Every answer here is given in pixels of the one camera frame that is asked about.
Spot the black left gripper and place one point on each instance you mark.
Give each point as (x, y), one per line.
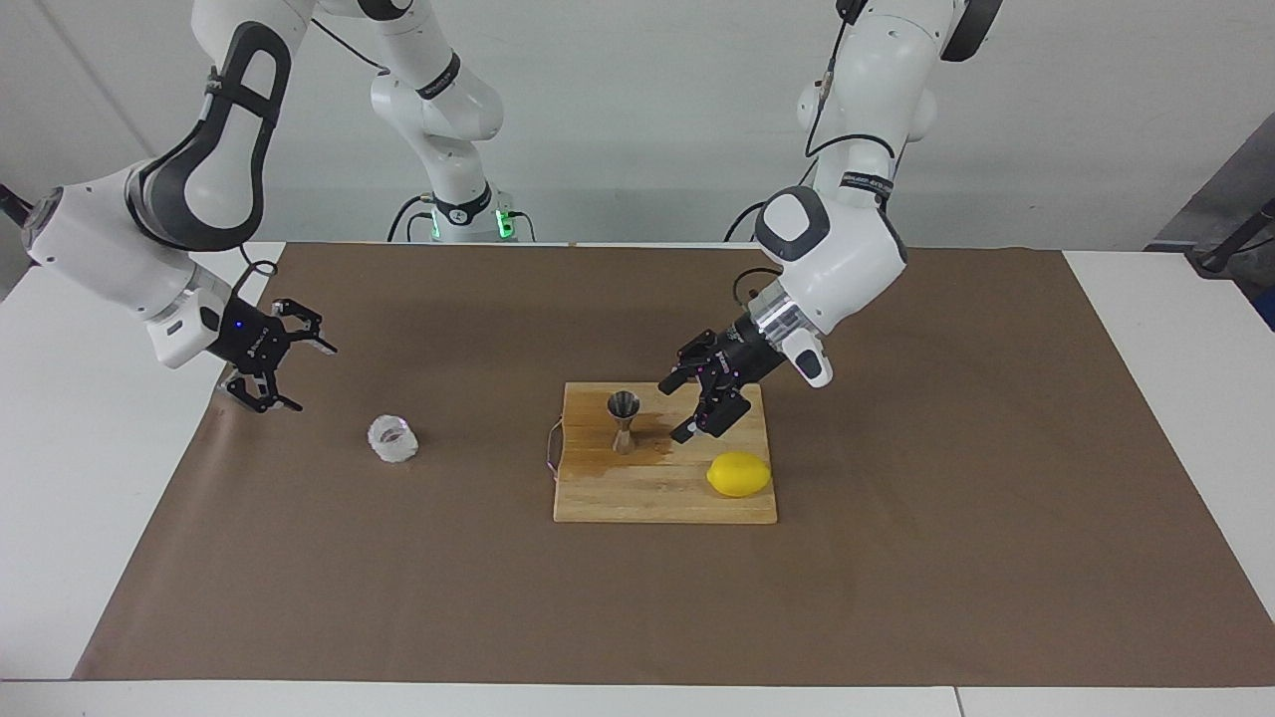
(742, 358)

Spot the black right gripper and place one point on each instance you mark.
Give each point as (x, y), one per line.
(249, 339)

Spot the steel double jigger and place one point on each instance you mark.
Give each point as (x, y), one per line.
(624, 403)

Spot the clear faceted glass cup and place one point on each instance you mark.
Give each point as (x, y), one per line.
(393, 440)

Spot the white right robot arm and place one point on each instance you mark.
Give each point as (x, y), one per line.
(90, 249)

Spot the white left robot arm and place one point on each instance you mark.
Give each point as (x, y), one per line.
(847, 259)

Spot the yellow lemon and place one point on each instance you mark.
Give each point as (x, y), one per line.
(739, 475)

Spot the wooden cutting board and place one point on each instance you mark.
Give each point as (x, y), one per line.
(657, 498)

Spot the brown paper table mat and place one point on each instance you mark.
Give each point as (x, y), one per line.
(398, 578)

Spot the black clamp stand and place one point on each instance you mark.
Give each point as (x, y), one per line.
(1220, 259)
(10, 199)

